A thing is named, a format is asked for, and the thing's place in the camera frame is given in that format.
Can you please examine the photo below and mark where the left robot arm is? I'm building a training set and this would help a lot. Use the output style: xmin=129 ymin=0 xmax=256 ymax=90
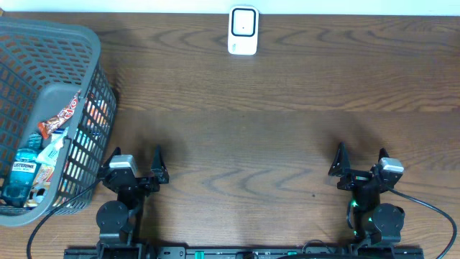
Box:
xmin=96 ymin=147 xmax=170 ymax=259

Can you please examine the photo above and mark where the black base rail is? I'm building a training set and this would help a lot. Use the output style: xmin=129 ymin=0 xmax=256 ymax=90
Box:
xmin=63 ymin=245 xmax=425 ymax=259

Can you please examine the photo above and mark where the grey plastic basket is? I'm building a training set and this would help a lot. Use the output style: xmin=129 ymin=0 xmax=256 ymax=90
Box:
xmin=1 ymin=17 xmax=116 ymax=227

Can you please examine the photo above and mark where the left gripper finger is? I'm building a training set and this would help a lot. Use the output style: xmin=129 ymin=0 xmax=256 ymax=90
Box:
xmin=103 ymin=147 xmax=121 ymax=168
xmin=150 ymin=145 xmax=170 ymax=184

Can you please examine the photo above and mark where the mint green snack packet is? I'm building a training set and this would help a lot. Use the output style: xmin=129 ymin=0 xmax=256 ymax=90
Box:
xmin=35 ymin=127 xmax=68 ymax=167

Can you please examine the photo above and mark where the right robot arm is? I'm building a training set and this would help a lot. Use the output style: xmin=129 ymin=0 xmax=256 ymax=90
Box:
xmin=328 ymin=142 xmax=405 ymax=255

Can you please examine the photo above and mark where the blue Listerine mouthwash bottle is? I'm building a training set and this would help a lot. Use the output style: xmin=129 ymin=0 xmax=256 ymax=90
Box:
xmin=2 ymin=132 xmax=42 ymax=207

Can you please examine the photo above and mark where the white barcode scanner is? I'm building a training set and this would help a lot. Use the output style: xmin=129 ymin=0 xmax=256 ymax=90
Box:
xmin=227 ymin=6 xmax=259 ymax=55

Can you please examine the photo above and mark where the yellow snack chip bag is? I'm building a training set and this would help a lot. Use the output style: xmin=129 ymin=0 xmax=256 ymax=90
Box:
xmin=24 ymin=164 xmax=55 ymax=208

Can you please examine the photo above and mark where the orange chocolate bar wrapper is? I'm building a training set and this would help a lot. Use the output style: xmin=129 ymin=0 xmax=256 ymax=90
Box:
xmin=37 ymin=90 xmax=81 ymax=140

